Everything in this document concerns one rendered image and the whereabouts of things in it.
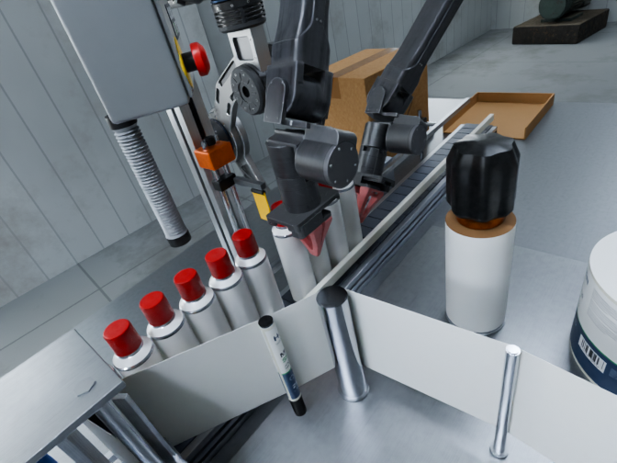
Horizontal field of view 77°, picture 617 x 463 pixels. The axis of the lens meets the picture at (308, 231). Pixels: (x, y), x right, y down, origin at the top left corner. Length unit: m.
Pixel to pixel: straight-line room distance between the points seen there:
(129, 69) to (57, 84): 2.51
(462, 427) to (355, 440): 0.14
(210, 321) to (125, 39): 0.36
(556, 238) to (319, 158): 0.62
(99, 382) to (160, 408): 0.17
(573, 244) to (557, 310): 0.25
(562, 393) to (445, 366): 0.12
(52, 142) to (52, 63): 0.48
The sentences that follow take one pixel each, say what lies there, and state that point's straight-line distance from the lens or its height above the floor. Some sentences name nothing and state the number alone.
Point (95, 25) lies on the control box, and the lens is 0.50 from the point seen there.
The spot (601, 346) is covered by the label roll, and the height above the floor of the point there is 0.95.
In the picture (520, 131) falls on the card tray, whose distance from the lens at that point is 1.42.
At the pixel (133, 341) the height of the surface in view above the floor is 1.06.
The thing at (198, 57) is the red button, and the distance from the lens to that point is 0.51.
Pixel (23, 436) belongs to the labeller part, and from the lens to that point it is 0.40.
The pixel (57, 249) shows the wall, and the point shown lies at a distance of 3.18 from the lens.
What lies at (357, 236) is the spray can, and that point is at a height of 0.93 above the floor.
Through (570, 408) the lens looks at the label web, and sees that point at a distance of 0.45.
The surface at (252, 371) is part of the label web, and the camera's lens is 0.53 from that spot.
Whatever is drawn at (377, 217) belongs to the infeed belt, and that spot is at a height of 0.88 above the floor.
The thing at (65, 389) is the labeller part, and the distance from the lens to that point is 0.41.
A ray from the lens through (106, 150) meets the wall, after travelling 3.10.
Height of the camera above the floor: 1.39
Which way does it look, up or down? 34 degrees down
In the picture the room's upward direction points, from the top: 14 degrees counter-clockwise
